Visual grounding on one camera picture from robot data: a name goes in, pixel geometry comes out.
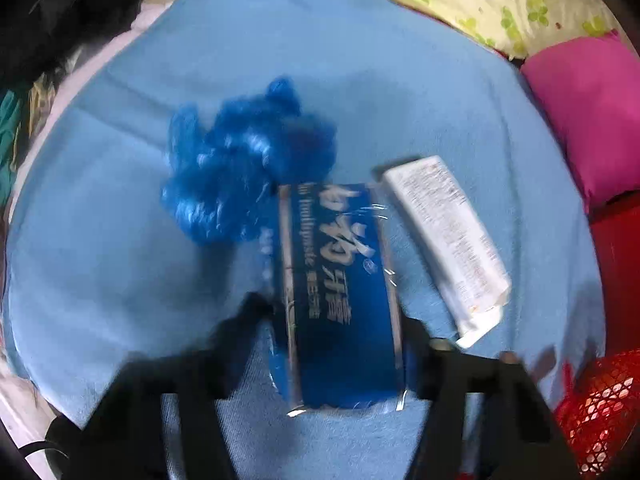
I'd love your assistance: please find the blue white toothpaste box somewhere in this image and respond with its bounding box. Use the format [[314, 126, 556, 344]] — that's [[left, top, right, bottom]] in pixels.
[[262, 183, 407, 416]]

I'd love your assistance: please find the magenta pillow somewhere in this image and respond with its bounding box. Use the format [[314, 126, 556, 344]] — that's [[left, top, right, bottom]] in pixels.
[[521, 32, 639, 214]]

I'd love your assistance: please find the black clothes pile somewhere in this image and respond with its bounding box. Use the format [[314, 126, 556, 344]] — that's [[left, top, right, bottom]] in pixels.
[[1, 0, 142, 87]]

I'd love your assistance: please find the blue plastic bag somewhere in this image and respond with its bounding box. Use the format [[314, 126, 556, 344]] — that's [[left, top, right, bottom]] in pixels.
[[160, 78, 337, 245]]

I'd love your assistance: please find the red Nilrich paper bag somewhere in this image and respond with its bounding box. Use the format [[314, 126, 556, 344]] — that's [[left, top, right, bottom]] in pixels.
[[590, 192, 640, 354]]

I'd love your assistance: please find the light blue towel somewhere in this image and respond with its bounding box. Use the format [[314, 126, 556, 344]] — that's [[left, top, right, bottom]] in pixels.
[[3, 0, 608, 480]]

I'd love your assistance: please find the white long medicine box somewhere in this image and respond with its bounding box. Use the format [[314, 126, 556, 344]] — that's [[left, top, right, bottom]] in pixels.
[[382, 156, 512, 349]]

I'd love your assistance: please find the red plastic mesh basket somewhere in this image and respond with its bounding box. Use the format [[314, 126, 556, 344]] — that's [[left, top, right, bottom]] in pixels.
[[554, 350, 639, 479]]

